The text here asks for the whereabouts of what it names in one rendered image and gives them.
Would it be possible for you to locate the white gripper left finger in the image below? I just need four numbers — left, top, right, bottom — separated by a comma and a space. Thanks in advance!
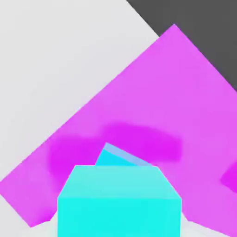
11, 210, 58, 237

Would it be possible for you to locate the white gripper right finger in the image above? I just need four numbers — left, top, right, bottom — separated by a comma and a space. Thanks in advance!
181, 212, 232, 237

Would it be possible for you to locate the large magenta box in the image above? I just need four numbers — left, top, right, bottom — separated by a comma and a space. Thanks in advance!
0, 23, 237, 237

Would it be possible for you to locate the small light blue cube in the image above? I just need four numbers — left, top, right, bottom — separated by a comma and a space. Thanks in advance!
94, 142, 153, 167

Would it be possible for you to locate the small cyan cube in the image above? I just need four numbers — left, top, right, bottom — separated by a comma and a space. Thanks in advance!
56, 164, 182, 237

